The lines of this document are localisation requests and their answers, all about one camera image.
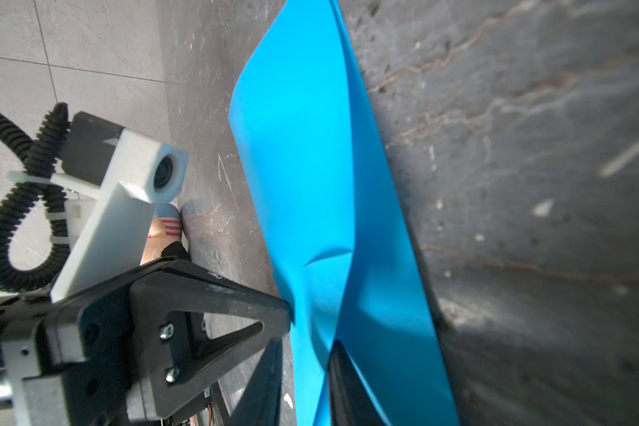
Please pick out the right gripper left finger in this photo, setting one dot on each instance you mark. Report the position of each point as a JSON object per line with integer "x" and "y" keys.
{"x": 260, "y": 403}

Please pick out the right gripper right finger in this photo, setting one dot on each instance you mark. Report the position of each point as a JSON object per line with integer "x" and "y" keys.
{"x": 349, "y": 403}

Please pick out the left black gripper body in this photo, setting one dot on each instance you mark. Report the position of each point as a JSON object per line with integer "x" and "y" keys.
{"x": 66, "y": 363}

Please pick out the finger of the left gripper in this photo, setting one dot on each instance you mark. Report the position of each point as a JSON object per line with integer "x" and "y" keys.
{"x": 191, "y": 327}

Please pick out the blue square paper sheet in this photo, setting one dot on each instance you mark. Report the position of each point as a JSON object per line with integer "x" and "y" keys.
{"x": 334, "y": 230}

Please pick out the plush doll toy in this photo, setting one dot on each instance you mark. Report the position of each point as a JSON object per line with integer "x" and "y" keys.
{"x": 165, "y": 236}

